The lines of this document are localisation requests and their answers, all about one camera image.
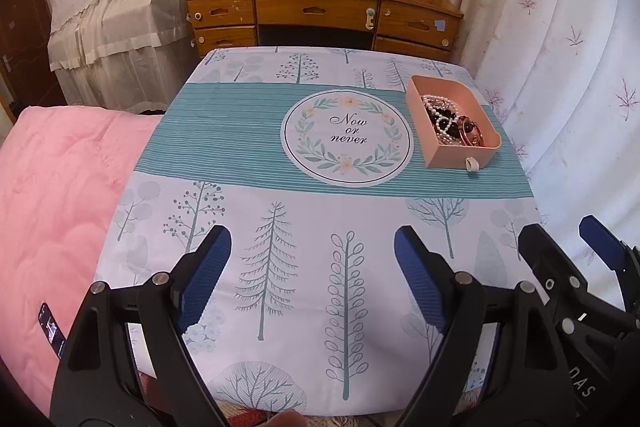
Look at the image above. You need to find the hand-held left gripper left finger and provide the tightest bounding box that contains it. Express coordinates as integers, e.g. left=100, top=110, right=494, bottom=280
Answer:
left=50, top=224, right=233, bottom=427

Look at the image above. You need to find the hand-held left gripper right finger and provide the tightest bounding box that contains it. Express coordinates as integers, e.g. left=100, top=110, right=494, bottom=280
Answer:
left=394, top=225, right=576, bottom=427

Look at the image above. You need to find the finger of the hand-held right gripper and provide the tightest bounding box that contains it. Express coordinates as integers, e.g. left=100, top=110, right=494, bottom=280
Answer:
left=517, top=223, right=592, bottom=309
left=580, top=216, right=640, bottom=278

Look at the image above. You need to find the pink plastic tray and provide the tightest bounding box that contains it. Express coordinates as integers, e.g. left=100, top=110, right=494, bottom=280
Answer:
left=405, top=75, right=502, bottom=171

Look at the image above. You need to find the rose gold bangle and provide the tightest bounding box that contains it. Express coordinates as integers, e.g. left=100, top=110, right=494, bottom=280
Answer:
left=457, top=116, right=485, bottom=148

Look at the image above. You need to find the white pearl necklace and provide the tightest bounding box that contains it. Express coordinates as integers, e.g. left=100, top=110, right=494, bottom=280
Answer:
left=421, top=93, right=457, bottom=142

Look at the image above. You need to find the black bead bracelet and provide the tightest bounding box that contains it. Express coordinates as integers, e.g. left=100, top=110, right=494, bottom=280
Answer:
left=424, top=99, right=463, bottom=142

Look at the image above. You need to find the person's left hand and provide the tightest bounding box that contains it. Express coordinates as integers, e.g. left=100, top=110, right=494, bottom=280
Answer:
left=265, top=411, right=307, bottom=427

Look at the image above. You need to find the pink quilt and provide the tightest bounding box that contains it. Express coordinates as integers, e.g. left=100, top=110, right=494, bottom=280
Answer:
left=0, top=106, right=163, bottom=408

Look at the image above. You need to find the white leaf print curtain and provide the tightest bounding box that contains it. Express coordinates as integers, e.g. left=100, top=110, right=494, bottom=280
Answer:
left=450, top=0, right=640, bottom=258

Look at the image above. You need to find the wooden desk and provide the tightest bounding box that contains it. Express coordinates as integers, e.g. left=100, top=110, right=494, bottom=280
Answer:
left=185, top=0, right=463, bottom=62

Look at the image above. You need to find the brown door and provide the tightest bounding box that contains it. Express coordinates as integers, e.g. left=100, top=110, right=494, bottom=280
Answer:
left=0, top=0, right=66, bottom=122

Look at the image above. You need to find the black printed strap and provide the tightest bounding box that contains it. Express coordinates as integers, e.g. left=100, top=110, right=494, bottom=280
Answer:
left=37, top=303, right=67, bottom=358

